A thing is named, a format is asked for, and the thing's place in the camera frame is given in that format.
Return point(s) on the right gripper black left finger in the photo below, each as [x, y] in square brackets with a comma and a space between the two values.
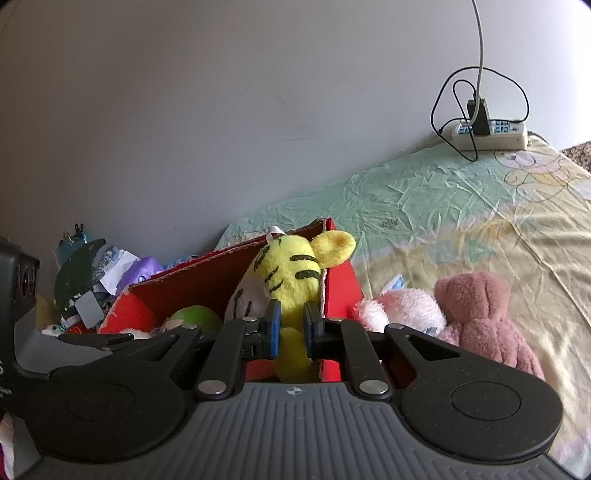
[186, 362]

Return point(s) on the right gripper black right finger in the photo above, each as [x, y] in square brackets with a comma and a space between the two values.
[374, 365]

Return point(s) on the green plush toy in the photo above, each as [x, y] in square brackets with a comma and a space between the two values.
[205, 318]

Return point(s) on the yellow tiger plush toy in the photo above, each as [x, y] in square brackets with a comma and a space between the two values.
[289, 269]

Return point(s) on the white pink plush bunny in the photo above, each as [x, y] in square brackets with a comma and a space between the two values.
[396, 303]

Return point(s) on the mauve teddy bear plush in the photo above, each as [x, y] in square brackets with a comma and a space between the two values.
[475, 305]

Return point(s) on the red cardboard box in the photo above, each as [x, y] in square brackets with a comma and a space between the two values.
[210, 281]

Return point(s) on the clutter pile beside bed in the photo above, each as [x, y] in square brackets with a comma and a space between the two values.
[91, 274]

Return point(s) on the cartoon printed bed sheet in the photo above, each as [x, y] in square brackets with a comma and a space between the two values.
[523, 216]

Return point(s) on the black power adapter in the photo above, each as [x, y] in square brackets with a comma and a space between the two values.
[481, 125]

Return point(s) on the white power strip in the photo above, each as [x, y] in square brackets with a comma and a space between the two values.
[505, 135]

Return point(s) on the brown patterned blanket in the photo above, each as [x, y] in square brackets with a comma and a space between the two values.
[580, 154]

